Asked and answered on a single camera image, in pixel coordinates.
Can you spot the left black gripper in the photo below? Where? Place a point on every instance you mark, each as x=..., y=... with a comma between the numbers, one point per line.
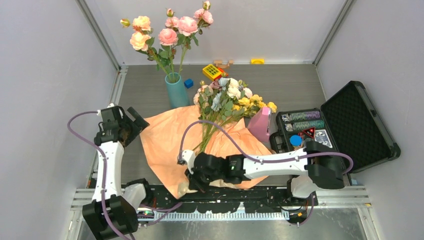
x=138, y=125

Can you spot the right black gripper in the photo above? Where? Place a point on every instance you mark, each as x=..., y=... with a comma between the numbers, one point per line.
x=194, y=181

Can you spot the peach wrapping paper sheet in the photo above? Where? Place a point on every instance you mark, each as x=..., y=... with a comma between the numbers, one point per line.
x=161, y=143

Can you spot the teal ceramic vase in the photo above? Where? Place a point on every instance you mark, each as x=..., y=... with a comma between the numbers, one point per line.
x=177, y=94

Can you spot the paper flower bouquet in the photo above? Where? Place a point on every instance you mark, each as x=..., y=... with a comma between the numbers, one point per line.
x=224, y=101

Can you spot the yellow rose stems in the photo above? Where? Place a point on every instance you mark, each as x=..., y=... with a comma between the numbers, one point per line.
x=255, y=104

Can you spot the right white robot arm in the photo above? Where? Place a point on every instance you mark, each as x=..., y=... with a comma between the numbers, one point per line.
x=315, y=166

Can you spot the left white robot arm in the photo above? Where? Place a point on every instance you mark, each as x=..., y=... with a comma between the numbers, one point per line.
x=112, y=211

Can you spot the small blue cube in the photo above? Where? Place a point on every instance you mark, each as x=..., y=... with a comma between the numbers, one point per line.
x=188, y=83

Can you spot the pink plastic box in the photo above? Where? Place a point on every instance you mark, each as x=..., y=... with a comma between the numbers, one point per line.
x=259, y=124

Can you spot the colourful toy block house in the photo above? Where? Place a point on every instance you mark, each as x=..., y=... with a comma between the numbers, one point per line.
x=214, y=73

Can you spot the blue round chip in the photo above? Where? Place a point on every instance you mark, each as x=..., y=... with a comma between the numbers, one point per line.
x=296, y=140

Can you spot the pink peach rose stems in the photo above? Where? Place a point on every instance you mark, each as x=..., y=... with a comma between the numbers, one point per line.
x=169, y=48

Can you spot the wooden toy piece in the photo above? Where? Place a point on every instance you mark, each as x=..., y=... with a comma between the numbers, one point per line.
x=220, y=64

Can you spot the red triangle card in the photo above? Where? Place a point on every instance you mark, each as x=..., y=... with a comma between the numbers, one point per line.
x=310, y=132

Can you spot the yellow toy block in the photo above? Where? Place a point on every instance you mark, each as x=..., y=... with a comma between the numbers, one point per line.
x=257, y=61

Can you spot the black poker chip case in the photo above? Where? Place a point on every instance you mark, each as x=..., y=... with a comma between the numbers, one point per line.
x=348, y=122

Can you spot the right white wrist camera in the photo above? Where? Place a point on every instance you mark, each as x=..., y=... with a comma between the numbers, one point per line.
x=187, y=157

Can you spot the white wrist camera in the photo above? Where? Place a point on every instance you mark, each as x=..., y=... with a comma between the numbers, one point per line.
x=99, y=111
x=187, y=157

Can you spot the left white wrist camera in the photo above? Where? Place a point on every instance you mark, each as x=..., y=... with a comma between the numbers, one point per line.
x=99, y=111

